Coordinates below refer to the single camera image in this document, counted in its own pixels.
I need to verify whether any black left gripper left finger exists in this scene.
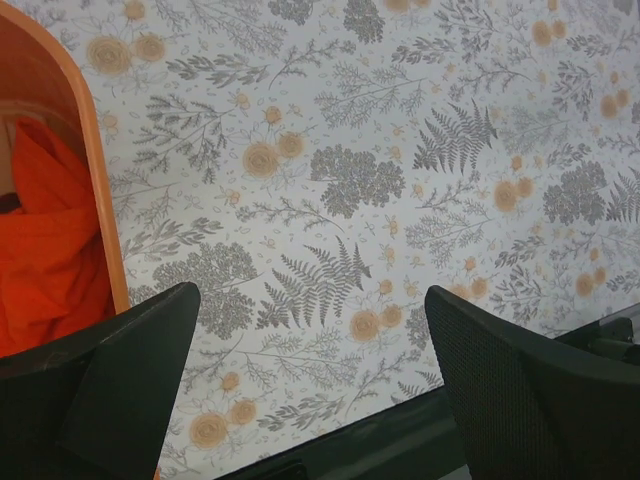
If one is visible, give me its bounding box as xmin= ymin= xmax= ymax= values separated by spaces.
xmin=1 ymin=282 xmax=201 ymax=479

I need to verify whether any orange t-shirt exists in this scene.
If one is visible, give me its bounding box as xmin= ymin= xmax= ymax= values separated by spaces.
xmin=1 ymin=117 xmax=115 ymax=356

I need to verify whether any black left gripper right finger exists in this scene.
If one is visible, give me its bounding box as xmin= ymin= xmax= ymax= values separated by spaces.
xmin=425 ymin=286 xmax=639 ymax=479

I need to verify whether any floral patterned table mat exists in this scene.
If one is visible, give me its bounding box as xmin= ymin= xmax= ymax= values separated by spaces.
xmin=18 ymin=1 xmax=639 ymax=479

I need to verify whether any orange plastic basket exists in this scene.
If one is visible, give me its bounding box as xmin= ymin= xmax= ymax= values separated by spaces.
xmin=0 ymin=7 xmax=130 ymax=480

